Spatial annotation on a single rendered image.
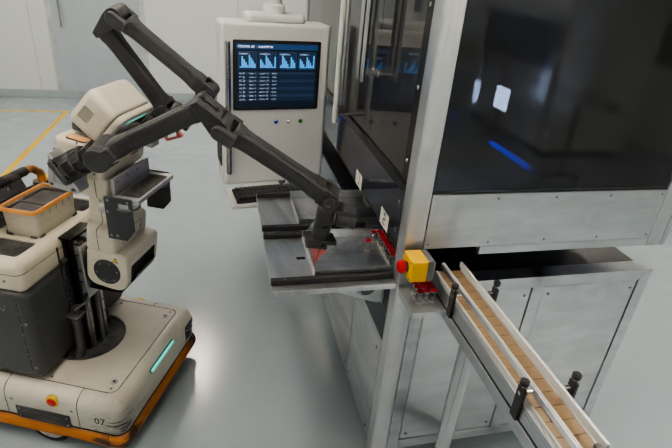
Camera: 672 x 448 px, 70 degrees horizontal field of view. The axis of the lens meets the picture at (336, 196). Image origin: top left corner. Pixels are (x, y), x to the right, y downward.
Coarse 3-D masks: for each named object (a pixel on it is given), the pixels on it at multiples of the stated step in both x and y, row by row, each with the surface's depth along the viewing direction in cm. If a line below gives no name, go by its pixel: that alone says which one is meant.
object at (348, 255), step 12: (360, 228) 180; (372, 228) 181; (336, 240) 177; (348, 240) 178; (360, 240) 178; (336, 252) 169; (348, 252) 170; (360, 252) 171; (372, 252) 171; (312, 264) 156; (324, 264) 162; (336, 264) 163; (348, 264) 163; (360, 264) 164; (372, 264) 164; (384, 264) 165
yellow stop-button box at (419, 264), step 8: (408, 256) 143; (416, 256) 143; (424, 256) 143; (408, 264) 143; (416, 264) 140; (424, 264) 141; (432, 264) 141; (408, 272) 143; (416, 272) 141; (424, 272) 142; (432, 272) 143; (408, 280) 143; (416, 280) 143; (424, 280) 144
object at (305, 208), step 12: (300, 192) 206; (348, 192) 211; (360, 192) 212; (300, 204) 201; (312, 204) 202; (348, 204) 205; (360, 204) 206; (300, 216) 192; (312, 216) 192; (360, 216) 196; (372, 216) 197
